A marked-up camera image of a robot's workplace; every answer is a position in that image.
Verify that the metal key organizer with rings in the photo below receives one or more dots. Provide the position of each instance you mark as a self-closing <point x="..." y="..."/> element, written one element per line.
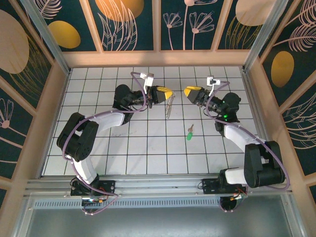
<point x="169" y="108"/>

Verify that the brass key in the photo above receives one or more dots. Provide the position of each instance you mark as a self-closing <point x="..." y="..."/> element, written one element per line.
<point x="190" y="129"/>

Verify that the green plastic key tag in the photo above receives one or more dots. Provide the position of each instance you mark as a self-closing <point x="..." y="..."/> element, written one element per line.
<point x="189" y="137"/>

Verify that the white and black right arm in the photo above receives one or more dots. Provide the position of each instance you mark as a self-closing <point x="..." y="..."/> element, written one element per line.
<point x="239" y="135"/>

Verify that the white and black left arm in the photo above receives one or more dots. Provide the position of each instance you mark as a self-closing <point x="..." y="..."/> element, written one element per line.
<point x="108" y="121"/>

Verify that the grey metal sheet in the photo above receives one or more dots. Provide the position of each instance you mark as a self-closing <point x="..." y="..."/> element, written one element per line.
<point x="158" y="222"/>

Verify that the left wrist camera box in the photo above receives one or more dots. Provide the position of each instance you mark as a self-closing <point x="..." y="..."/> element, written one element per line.
<point x="148" y="79"/>

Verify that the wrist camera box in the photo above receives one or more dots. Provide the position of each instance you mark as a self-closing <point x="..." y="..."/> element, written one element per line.
<point x="148" y="79"/>
<point x="212" y="81"/>

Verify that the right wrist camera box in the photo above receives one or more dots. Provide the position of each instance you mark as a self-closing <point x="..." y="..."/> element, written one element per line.
<point x="212" y="81"/>

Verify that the aluminium side rail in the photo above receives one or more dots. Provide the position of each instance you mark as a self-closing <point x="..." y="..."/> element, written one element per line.
<point x="53" y="123"/>
<point x="248" y="86"/>

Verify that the wall panel with flowers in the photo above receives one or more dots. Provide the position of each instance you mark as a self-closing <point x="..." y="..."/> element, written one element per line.
<point x="187" y="24"/>

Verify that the wall panel yellow oval feathers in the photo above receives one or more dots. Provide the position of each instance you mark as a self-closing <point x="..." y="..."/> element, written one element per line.
<point x="284" y="66"/>

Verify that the wall panel beige circle yellow lines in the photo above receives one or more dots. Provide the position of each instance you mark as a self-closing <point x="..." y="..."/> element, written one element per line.
<point x="237" y="32"/>

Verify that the wall panel orange circle leaves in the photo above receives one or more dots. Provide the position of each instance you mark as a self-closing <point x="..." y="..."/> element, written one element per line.
<point x="118" y="24"/>

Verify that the aluminium corner post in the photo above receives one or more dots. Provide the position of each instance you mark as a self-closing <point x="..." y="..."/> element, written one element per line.
<point x="47" y="37"/>
<point x="263" y="37"/>

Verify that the wall panel pink leaf outlines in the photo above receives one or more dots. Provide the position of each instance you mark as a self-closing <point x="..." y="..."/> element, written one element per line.
<point x="301" y="133"/>

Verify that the wall panel with yellow oval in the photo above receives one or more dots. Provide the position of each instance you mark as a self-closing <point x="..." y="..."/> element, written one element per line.
<point x="64" y="34"/>

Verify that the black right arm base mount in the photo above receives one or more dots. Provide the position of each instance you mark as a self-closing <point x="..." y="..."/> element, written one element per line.
<point x="209" y="186"/>

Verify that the long aluminium base rail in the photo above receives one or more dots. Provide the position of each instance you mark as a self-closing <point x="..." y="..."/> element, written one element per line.
<point x="158" y="185"/>

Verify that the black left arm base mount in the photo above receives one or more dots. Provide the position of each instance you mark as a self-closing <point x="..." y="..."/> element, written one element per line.
<point x="108" y="186"/>

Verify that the wall panel single pink flower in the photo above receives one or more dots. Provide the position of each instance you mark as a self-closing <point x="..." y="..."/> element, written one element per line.
<point x="12" y="135"/>

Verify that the wall panel large beige circle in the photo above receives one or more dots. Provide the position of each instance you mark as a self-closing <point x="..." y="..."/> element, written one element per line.
<point x="14" y="44"/>

